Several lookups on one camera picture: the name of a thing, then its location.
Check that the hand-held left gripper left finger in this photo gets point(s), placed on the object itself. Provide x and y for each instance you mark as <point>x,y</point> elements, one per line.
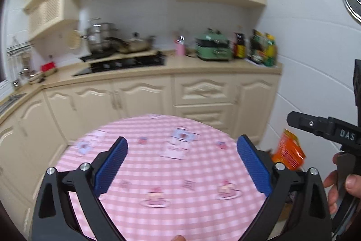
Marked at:
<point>111,167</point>

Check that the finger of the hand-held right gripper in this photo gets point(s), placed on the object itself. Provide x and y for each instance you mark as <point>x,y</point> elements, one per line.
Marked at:
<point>304,122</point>

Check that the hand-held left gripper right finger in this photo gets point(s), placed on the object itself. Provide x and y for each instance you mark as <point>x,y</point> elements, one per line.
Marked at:
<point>253,164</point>

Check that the person's right hand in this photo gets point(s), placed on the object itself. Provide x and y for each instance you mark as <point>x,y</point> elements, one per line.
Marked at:
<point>334,190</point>

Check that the person's left hand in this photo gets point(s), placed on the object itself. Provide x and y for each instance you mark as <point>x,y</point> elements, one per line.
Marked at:
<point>178,238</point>

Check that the orange snack bag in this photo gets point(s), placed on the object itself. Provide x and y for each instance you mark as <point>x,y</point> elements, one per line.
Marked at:
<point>289,152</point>

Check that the cream cabinet drawer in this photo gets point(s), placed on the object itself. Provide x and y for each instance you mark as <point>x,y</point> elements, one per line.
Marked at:
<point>204,90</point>
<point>204,114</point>

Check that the green yellow label bottle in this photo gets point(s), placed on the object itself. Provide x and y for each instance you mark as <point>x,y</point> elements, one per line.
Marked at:
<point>272,53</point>

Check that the pink checked tablecloth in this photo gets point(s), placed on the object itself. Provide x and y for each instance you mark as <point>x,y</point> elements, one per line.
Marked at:
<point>183,195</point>

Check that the cream kitchen base cabinets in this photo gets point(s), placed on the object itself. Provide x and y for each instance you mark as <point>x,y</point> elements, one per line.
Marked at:
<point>141,94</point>

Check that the dark glass bottle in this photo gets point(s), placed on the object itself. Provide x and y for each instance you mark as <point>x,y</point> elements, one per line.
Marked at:
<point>253,46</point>
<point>260,51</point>

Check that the yellow oil bottle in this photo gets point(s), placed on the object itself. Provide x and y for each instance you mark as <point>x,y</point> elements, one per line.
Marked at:
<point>265,40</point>

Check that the black glass gas hob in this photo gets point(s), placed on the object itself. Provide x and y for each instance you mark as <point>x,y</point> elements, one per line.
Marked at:
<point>127,66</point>

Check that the black induction cooker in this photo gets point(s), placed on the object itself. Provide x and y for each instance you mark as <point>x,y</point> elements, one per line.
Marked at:
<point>93,56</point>

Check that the patterned bowl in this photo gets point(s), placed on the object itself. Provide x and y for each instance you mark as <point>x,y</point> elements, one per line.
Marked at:
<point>36,77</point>

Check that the green electric cooker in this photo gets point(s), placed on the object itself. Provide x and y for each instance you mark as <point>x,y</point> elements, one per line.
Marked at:
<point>213,47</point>

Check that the red plastic box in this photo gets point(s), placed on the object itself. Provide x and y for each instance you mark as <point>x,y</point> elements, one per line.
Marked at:
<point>49,66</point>

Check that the steel frying pan with lid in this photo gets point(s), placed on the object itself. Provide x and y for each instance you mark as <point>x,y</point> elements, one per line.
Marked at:
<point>138,44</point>

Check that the stacked steel steamer pot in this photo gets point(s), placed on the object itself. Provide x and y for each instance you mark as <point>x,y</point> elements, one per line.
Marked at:
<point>98,37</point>

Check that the pink utensil cup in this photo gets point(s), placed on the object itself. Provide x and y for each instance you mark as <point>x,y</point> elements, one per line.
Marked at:
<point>181,50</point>

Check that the metal wall utensil rack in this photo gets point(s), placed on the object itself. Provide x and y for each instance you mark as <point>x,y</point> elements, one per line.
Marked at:
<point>19,47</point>

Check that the small cream lattice wall cabinet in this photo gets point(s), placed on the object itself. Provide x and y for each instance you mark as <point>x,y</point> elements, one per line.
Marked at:
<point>50,15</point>

